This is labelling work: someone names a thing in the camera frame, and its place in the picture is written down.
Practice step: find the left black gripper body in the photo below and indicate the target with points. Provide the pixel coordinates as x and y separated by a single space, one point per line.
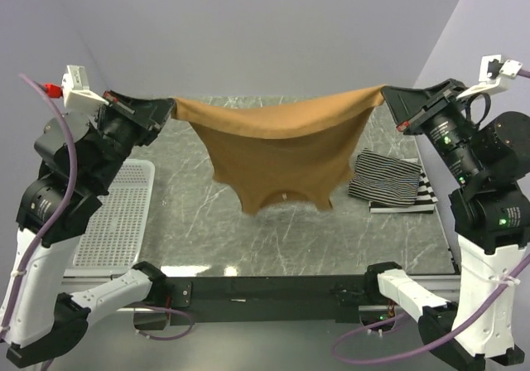
126 124

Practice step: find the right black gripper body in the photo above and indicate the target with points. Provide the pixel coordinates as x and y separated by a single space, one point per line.
440 118

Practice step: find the thin-striped black white tank top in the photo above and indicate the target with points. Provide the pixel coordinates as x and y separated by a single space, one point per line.
386 180

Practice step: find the tan tank top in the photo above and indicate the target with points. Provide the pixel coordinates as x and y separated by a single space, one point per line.
282 153

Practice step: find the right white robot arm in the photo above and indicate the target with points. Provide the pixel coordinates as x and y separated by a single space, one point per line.
487 158

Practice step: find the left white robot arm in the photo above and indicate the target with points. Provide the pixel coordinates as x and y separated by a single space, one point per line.
80 158

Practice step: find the white plastic basket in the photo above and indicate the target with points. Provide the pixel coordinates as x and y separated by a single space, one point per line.
113 239

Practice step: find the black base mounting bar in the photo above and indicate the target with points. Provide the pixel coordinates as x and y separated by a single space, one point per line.
343 310

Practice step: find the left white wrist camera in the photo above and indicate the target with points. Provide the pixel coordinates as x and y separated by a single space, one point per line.
75 91

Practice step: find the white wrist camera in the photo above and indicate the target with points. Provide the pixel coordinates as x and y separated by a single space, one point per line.
496 74
75 91

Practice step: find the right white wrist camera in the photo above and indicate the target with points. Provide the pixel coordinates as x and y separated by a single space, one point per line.
496 74

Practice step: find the aluminium frame rail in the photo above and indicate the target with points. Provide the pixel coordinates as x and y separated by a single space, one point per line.
439 284

